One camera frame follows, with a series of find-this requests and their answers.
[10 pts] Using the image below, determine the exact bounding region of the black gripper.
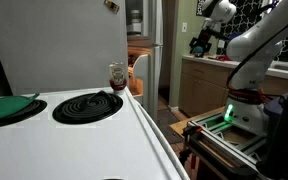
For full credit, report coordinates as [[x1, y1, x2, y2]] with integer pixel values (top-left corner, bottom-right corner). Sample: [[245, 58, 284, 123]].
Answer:
[[188, 29, 220, 56]]

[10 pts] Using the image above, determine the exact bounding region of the large white fridge door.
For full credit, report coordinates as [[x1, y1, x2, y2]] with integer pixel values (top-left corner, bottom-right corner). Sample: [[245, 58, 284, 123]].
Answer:
[[132, 44, 164, 122]]

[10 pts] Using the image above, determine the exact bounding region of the white fridge body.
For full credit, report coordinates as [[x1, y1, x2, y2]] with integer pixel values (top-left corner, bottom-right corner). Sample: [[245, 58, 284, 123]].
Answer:
[[0, 0, 129, 97]]

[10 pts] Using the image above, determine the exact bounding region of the teal kettle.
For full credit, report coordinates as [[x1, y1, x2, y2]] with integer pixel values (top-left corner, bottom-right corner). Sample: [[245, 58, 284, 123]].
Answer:
[[193, 45, 204, 55]]

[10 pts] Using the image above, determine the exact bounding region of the small red item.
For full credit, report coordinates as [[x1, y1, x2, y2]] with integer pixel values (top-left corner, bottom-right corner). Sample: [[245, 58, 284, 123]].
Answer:
[[215, 54, 232, 62]]

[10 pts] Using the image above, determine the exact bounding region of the black white patterned picture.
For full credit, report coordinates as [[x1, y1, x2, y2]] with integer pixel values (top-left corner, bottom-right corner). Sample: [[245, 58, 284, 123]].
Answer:
[[195, 0, 212, 17]]

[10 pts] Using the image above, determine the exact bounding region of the wooden kitchen counter cabinet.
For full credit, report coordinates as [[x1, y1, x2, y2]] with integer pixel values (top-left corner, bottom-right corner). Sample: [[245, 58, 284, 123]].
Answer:
[[178, 54, 288, 118]]

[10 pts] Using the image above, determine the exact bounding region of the pale jar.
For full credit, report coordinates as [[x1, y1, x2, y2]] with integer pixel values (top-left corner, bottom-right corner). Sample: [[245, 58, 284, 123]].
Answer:
[[129, 9, 143, 34]]

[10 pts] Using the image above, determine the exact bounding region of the orange food bag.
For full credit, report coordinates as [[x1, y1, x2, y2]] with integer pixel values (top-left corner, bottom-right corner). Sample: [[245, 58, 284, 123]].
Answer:
[[127, 66, 144, 96]]

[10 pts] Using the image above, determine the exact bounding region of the wooden table board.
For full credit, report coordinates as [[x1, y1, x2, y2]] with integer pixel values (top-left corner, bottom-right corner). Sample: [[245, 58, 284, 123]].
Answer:
[[169, 106, 225, 138]]

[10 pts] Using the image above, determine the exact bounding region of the dark floor rug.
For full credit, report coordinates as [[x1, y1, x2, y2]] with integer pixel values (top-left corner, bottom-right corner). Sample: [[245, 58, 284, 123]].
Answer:
[[155, 108, 185, 145]]

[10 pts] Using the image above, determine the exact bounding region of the upside-down ketchup bottle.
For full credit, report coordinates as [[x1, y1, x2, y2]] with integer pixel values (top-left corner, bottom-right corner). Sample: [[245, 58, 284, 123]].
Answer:
[[108, 61, 128, 97]]

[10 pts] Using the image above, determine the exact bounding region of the gold magnet clip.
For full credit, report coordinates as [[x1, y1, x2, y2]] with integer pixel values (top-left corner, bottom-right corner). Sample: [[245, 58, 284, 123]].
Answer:
[[103, 0, 121, 14]]

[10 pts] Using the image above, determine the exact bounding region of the black red clamp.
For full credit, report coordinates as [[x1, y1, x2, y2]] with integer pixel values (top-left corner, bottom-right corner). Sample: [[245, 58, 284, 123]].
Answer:
[[178, 125, 202, 168]]

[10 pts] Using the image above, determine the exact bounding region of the black tripod stand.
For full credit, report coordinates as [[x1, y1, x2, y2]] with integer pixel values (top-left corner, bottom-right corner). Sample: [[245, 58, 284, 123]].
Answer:
[[256, 59, 288, 180]]

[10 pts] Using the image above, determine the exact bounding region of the black coil burner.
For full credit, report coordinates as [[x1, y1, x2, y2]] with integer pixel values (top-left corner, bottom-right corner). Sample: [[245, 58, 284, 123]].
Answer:
[[0, 99, 48, 130], [52, 90, 124, 125]]

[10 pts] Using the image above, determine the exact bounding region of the white electric stove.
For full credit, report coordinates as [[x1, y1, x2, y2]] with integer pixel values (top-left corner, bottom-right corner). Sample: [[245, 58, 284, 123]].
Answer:
[[0, 59, 191, 180]]

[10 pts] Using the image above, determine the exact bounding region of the green pan lid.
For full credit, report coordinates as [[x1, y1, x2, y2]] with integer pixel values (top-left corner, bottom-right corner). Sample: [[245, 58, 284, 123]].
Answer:
[[0, 93, 41, 124]]

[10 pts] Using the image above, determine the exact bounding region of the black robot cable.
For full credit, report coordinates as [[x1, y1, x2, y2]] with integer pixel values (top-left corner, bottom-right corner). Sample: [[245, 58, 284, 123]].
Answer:
[[225, 9, 288, 91]]

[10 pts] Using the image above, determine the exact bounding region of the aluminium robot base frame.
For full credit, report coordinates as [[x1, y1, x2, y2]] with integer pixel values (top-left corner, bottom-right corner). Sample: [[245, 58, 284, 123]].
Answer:
[[182, 114, 275, 180]]

